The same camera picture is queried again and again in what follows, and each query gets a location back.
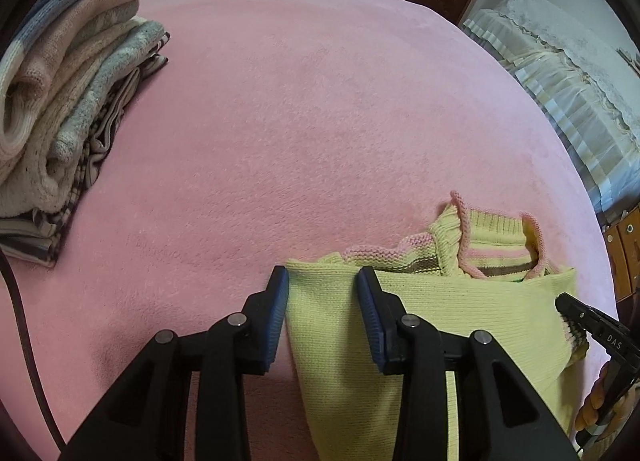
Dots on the yellow knit striped cardigan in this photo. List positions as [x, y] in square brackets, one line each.
[450, 311]

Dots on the lace covered furniture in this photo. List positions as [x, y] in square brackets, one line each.
[565, 71]

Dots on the stack of folded clothes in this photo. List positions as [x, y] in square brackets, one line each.
[65, 106]

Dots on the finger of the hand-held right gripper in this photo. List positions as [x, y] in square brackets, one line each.
[575, 311]

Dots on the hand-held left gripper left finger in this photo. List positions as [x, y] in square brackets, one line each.
[277, 311]

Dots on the pink plush bed blanket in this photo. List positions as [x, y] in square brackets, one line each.
[300, 116]

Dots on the person's right hand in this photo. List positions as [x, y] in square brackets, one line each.
[590, 406]

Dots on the wooden drawer cabinet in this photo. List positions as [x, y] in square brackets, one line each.
[625, 251]

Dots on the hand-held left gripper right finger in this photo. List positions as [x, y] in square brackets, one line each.
[367, 321]

